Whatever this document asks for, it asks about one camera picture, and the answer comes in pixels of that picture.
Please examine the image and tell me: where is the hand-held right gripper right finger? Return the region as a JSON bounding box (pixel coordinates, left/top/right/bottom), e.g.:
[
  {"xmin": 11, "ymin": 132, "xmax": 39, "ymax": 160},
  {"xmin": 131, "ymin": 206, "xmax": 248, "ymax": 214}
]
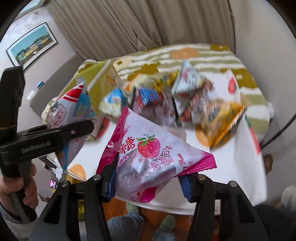
[{"xmin": 179, "ymin": 173, "xmax": 270, "ymax": 241}]

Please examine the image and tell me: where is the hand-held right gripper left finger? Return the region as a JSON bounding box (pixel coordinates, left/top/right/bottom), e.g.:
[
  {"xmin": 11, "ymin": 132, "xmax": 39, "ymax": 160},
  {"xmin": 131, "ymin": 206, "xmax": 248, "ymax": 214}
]
[{"xmin": 28, "ymin": 159, "xmax": 119, "ymax": 241}]

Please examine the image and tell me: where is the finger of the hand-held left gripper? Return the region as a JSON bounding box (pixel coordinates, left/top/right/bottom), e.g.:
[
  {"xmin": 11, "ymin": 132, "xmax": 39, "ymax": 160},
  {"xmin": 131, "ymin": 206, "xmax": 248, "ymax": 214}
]
[{"xmin": 17, "ymin": 120, "xmax": 94, "ymax": 149}]

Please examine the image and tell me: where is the pink strawberry candy bag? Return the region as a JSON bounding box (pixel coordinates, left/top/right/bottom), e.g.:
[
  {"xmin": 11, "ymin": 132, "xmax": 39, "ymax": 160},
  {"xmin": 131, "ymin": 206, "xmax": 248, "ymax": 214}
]
[{"xmin": 95, "ymin": 107, "xmax": 218, "ymax": 203}]

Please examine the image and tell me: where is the yellow-green cardboard box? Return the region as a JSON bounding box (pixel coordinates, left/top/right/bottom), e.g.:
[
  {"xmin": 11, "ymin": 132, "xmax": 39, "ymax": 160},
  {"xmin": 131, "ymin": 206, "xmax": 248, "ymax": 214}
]
[{"xmin": 42, "ymin": 59, "xmax": 121, "ymax": 130}]

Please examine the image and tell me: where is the person's left forearm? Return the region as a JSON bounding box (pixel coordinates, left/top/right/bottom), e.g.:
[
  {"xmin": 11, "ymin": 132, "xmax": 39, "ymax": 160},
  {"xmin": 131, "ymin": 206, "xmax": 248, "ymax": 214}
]
[{"xmin": 0, "ymin": 203, "xmax": 35, "ymax": 241}]

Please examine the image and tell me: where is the person's left hand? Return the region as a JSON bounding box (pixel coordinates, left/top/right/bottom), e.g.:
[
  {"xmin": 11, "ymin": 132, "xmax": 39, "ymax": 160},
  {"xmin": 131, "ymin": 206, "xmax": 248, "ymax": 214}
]
[{"xmin": 0, "ymin": 162, "xmax": 38, "ymax": 217}]

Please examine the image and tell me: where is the pale pink snack packet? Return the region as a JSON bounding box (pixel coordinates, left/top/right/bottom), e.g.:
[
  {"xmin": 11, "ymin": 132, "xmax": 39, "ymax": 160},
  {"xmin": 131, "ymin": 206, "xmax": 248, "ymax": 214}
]
[{"xmin": 57, "ymin": 137, "xmax": 93, "ymax": 172}]

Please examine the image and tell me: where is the blue fries snack packet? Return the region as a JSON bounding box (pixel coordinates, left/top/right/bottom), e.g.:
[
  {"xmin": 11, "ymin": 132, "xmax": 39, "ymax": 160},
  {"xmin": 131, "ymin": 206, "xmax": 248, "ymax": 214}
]
[{"xmin": 73, "ymin": 93, "xmax": 96, "ymax": 118}]

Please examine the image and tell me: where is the red and white snack bag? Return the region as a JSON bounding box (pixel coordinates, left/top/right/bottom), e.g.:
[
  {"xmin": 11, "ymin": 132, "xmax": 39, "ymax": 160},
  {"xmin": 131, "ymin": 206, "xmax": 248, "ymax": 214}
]
[{"xmin": 47, "ymin": 83, "xmax": 88, "ymax": 130}]

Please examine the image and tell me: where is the pale green slipper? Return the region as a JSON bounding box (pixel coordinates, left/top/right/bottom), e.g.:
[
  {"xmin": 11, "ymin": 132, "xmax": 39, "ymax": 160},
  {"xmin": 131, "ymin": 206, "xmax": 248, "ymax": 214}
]
[
  {"xmin": 160, "ymin": 215, "xmax": 176, "ymax": 230},
  {"xmin": 125, "ymin": 201, "xmax": 140, "ymax": 214}
]

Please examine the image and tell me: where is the person's grey fleece leg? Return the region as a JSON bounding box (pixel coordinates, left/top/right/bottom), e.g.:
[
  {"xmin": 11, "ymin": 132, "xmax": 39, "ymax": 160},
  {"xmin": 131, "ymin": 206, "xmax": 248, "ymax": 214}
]
[
  {"xmin": 154, "ymin": 228, "xmax": 177, "ymax": 241},
  {"xmin": 107, "ymin": 212, "xmax": 145, "ymax": 241}
]

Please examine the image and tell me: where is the white cabinet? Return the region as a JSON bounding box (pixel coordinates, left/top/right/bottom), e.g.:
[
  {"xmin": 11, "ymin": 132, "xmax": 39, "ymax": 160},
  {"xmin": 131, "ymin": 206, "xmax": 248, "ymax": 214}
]
[{"xmin": 27, "ymin": 54, "xmax": 78, "ymax": 118}]

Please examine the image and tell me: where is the brown paper bag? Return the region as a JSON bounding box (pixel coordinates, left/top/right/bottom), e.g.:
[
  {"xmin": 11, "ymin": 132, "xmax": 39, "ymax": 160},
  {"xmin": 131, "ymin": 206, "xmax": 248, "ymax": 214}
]
[{"xmin": 263, "ymin": 153, "xmax": 274, "ymax": 175}]

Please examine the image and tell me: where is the pile of mixed snack packets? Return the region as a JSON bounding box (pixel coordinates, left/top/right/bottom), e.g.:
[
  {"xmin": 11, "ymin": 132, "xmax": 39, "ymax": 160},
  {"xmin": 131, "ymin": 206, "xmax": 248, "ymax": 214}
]
[{"xmin": 99, "ymin": 70, "xmax": 247, "ymax": 149}]

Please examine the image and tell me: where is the white rounded object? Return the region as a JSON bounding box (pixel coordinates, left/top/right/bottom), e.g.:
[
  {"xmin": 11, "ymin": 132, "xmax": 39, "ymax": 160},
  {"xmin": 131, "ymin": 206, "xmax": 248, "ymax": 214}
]
[{"xmin": 276, "ymin": 178, "xmax": 296, "ymax": 207}]

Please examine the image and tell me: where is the beige curtain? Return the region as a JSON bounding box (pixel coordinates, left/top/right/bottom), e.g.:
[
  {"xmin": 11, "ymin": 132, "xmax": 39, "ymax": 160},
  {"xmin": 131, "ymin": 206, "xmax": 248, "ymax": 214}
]
[{"xmin": 46, "ymin": 0, "xmax": 236, "ymax": 61}]

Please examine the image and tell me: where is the flower printed tablecloth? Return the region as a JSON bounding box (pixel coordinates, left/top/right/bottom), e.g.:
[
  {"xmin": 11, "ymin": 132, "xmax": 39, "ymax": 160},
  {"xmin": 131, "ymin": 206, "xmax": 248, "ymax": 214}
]
[{"xmin": 42, "ymin": 43, "xmax": 275, "ymax": 216}]

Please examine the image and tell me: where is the framed wall picture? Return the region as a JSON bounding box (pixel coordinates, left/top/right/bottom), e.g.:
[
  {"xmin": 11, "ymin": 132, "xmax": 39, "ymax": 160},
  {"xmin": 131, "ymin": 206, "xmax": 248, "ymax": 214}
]
[{"xmin": 6, "ymin": 22, "xmax": 58, "ymax": 71}]

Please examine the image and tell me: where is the black cable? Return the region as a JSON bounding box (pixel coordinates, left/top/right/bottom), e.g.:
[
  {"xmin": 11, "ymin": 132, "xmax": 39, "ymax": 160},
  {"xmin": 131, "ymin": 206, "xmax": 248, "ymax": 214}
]
[{"xmin": 260, "ymin": 109, "xmax": 296, "ymax": 149}]

